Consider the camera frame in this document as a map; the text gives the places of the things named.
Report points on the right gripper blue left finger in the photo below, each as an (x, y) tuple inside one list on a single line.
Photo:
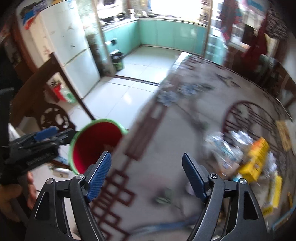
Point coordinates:
[(95, 176)]

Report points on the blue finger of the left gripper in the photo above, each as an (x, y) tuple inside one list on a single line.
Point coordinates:
[(46, 133)]

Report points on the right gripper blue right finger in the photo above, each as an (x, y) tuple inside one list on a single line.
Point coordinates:
[(197, 176)]

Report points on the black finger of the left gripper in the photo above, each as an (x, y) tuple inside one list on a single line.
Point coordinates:
[(65, 137)]

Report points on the black kitchen trash bin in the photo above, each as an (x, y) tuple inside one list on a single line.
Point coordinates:
[(117, 61)]

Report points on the teal kitchen cabinets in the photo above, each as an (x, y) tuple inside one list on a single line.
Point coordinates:
[(171, 34)]

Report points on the person's left hand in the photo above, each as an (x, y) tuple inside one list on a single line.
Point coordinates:
[(11, 192)]

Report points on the red bucket with green rim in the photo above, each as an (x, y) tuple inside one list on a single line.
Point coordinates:
[(91, 141)]

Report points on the crumpled clear plastic wrapper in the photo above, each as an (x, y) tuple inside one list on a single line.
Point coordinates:
[(222, 149)]

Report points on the dark wooden chair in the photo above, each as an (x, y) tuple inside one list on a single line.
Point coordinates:
[(30, 100)]

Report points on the red fire extinguisher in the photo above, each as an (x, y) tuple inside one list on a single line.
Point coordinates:
[(57, 91)]

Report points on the crumpled white paper bag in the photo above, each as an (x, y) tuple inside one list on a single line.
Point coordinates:
[(241, 140)]

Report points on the yellow cardboard box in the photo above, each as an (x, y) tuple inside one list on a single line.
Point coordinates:
[(256, 158)]

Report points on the crumpled white plastic bag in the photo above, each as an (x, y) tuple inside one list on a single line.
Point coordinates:
[(270, 165)]

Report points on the yellow booklet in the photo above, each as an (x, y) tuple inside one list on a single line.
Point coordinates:
[(273, 197)]

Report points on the yellow patterned coaster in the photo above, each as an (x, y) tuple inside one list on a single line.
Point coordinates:
[(284, 135)]

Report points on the blue box at table edge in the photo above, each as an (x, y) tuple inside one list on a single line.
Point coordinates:
[(283, 220)]

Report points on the white two-door refrigerator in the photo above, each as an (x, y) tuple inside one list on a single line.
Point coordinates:
[(55, 27)]

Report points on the wooden chair at right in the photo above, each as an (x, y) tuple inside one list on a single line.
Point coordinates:
[(280, 84)]

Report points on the black wok on stove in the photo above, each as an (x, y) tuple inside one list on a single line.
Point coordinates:
[(108, 19)]

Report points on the red hanging garment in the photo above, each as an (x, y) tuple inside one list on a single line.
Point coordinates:
[(258, 46)]

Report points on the plaid hanging cloth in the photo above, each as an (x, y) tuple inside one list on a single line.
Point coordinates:
[(229, 16)]

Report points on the black patterned hanging bag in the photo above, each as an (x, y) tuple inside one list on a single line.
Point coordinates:
[(275, 26)]

